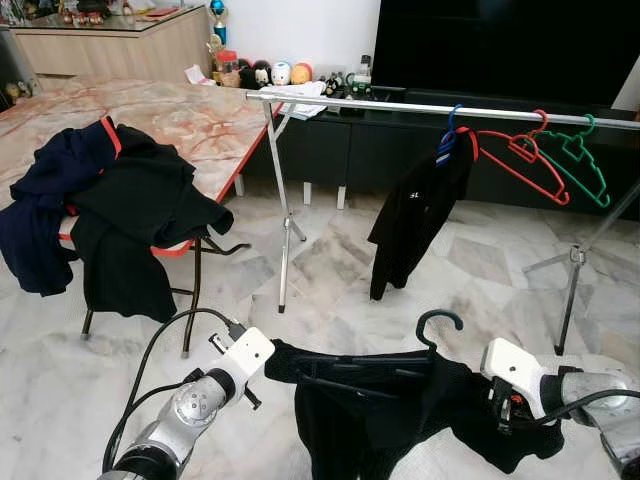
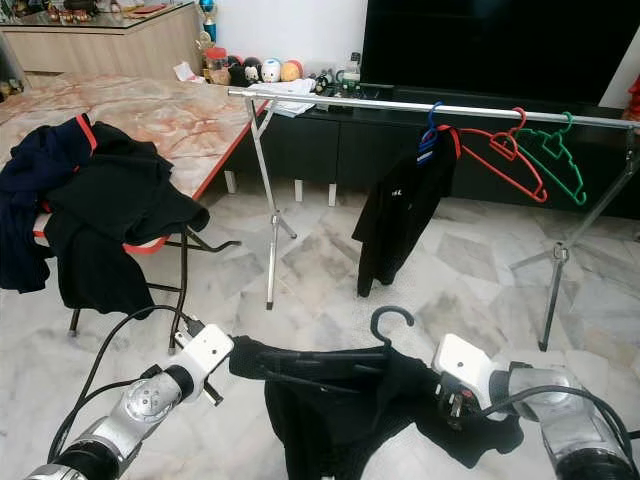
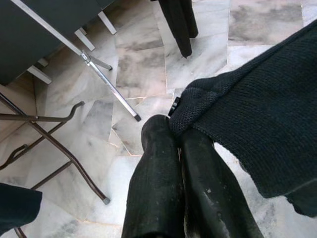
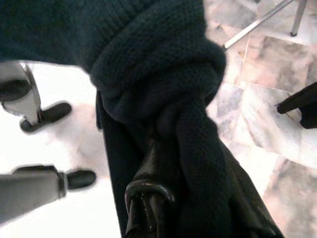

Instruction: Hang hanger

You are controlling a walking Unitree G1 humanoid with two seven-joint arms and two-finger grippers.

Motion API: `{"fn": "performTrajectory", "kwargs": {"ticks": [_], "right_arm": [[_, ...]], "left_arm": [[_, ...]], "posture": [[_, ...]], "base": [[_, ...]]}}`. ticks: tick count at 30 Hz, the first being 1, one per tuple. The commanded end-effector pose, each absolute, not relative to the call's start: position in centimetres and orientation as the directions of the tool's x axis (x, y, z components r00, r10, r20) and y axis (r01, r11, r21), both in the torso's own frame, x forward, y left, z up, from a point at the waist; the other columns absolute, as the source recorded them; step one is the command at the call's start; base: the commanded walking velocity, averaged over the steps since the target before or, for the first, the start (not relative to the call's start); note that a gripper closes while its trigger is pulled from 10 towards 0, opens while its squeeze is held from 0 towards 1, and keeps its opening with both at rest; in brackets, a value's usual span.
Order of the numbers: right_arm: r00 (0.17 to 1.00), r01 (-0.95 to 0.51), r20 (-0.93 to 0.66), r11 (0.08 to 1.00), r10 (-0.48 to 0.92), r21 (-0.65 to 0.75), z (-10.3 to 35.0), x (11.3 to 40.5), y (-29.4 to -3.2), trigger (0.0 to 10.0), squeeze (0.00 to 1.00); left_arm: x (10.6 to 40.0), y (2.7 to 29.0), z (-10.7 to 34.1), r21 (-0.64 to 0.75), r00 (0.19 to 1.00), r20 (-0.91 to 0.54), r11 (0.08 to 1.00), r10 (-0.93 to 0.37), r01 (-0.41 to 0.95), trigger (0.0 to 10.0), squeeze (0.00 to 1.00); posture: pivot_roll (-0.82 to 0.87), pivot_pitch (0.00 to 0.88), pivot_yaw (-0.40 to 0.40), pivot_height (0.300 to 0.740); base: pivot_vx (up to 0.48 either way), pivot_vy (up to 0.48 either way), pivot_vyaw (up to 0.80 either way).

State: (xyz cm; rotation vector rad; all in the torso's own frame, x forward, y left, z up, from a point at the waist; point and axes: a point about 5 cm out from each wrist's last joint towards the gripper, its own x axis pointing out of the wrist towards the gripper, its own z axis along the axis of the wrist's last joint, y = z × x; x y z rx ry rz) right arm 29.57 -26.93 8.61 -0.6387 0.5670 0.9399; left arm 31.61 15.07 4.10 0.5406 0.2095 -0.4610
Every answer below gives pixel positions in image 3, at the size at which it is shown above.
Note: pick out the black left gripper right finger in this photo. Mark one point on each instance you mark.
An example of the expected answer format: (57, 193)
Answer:
(213, 188)

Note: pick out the plain black garment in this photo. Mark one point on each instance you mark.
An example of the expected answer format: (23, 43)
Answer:
(17, 208)

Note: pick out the silver metal clothes rail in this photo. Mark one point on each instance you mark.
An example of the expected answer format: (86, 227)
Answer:
(104, 79)

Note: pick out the marble-pattern folding table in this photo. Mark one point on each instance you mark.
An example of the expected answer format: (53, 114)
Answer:
(62, 151)

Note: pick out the black TV cabinet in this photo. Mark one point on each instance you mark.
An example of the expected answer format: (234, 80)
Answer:
(29, 32)

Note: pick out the black mesh garment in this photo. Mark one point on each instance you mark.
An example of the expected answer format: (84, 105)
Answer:
(260, 124)

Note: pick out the black polo shirt FSL print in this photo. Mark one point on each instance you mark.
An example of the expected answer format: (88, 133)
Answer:
(182, 24)

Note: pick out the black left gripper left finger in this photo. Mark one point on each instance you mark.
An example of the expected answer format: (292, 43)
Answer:
(153, 178)

